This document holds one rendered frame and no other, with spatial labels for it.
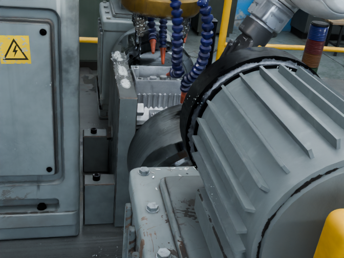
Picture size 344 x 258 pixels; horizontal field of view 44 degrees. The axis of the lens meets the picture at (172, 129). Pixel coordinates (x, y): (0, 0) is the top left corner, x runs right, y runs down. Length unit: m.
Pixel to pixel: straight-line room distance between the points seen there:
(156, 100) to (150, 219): 0.52
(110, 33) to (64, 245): 0.72
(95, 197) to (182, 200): 0.50
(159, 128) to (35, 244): 0.43
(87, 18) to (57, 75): 3.31
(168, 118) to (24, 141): 0.29
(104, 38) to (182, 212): 1.00
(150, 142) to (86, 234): 0.36
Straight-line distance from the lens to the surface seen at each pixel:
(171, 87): 1.00
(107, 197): 1.03
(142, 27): 0.95
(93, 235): 1.05
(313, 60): 1.50
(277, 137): 0.37
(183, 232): 0.50
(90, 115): 1.59
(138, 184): 0.59
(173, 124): 0.77
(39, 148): 0.90
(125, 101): 0.89
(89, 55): 4.24
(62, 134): 0.89
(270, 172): 0.35
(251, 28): 0.97
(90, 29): 4.17
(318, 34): 1.47
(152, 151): 0.75
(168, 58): 1.25
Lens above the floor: 1.50
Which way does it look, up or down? 27 degrees down
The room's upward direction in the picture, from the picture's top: 6 degrees clockwise
